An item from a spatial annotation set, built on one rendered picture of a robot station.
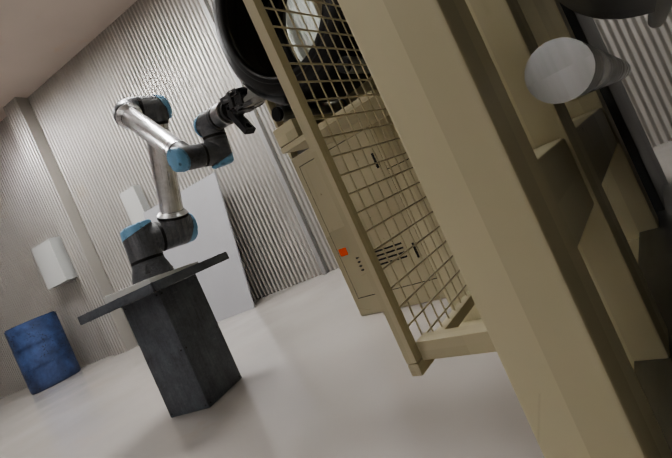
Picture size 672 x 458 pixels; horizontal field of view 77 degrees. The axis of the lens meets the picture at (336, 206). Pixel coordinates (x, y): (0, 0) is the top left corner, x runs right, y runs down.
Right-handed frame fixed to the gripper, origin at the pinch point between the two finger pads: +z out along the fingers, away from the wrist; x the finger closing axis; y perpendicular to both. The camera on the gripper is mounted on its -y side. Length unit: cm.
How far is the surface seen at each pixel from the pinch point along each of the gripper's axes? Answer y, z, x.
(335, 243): -66, -39, 57
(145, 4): 216, -310, 200
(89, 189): 52, -484, 148
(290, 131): -16.0, 16.1, -11.6
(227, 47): 15.9, 2.8, -11.6
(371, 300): -98, -29, 57
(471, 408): -95, 52, -24
